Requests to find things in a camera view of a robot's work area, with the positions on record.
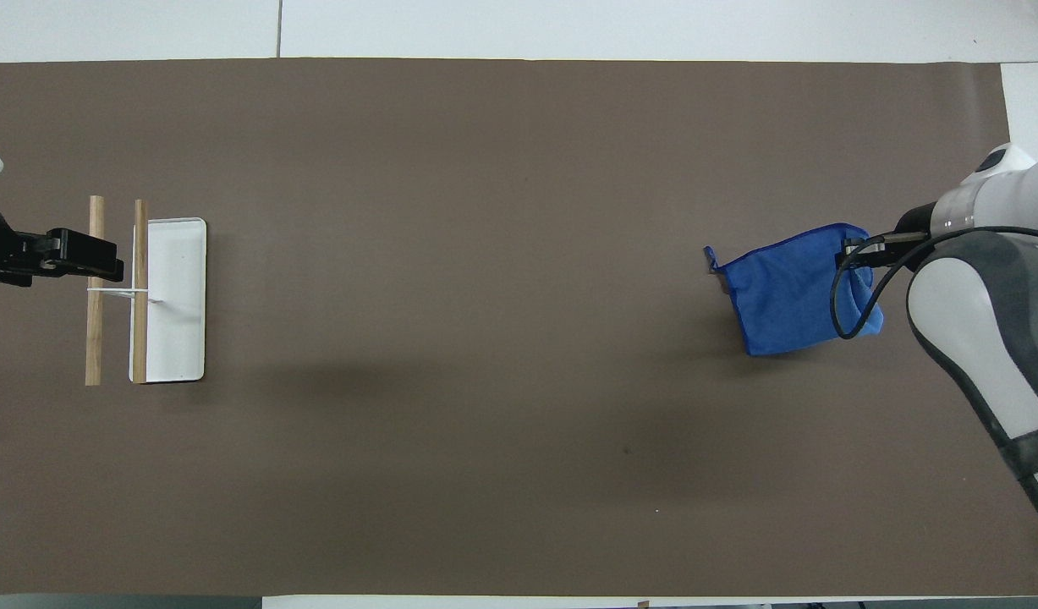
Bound blue towel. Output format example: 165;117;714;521
703;222;885;358

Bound black cable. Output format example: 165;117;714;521
829;225;1038;341

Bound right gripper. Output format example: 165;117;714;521
887;205;938;272

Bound white towel rack wooden bars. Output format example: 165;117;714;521
84;195;208;387

